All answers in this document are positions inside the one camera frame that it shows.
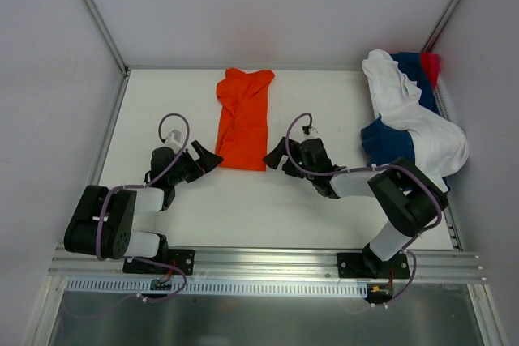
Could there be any orange t shirt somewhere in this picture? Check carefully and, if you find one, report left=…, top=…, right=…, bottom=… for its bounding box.
left=215, top=68, right=275, bottom=172

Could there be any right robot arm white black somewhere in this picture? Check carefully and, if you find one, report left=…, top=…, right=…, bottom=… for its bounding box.
left=263, top=137, right=448, bottom=279

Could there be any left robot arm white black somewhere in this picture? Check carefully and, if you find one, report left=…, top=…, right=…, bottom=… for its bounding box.
left=63, top=141, right=224, bottom=275

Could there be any blue t shirt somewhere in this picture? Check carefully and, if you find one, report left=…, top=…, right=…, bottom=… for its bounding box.
left=359, top=51, right=450, bottom=195

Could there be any white t shirt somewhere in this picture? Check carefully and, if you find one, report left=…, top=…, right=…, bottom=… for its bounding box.
left=362, top=49, right=469, bottom=193

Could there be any red pink t shirt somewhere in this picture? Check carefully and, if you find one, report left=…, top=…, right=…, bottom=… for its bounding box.
left=420, top=52, right=441, bottom=90

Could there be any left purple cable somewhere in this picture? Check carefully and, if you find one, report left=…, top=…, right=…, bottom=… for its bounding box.
left=95, top=113, right=191, bottom=303

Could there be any purple cable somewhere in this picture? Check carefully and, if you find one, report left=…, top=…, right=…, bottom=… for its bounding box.
left=285, top=113, right=443, bottom=310
left=95, top=113, right=191, bottom=303

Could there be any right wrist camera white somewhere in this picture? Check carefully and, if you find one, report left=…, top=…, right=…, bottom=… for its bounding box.
left=302, top=126, right=319, bottom=139

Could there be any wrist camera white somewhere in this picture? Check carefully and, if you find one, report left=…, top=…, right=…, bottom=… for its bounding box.
left=164, top=130, right=182, bottom=152
left=302, top=126, right=319, bottom=139

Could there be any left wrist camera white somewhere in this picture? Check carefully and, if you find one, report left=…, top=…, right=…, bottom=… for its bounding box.
left=164, top=130, right=182, bottom=152

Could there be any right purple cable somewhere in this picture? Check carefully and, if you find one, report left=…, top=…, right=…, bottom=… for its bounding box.
left=285, top=113, right=443, bottom=310

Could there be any left table edge rail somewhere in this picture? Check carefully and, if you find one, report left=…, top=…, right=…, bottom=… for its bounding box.
left=87, top=71, right=130, bottom=186

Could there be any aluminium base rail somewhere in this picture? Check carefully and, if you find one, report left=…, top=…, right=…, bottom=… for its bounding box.
left=48, top=246, right=488, bottom=284

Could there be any white slotted cable duct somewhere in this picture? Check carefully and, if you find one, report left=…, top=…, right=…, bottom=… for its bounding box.
left=66, top=276, right=368, bottom=299

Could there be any left corner aluminium post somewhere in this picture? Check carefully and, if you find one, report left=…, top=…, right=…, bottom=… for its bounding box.
left=81, top=0, right=129, bottom=75

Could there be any corner aluminium post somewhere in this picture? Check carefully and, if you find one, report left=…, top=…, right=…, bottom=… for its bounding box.
left=81, top=0, right=129, bottom=75
left=422, top=0, right=463, bottom=53

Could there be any right corner aluminium post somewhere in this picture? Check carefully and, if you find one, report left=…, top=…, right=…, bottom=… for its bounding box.
left=422, top=0, right=463, bottom=53

